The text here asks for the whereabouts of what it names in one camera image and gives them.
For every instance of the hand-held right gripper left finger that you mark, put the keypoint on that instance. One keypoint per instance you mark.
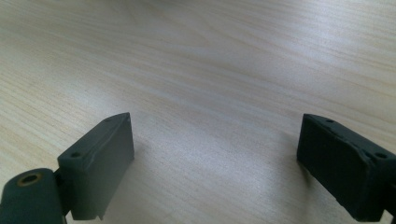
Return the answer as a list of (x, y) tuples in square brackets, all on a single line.
[(96, 168)]

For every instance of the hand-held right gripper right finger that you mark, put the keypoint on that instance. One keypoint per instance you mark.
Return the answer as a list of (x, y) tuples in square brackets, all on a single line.
[(345, 168)]

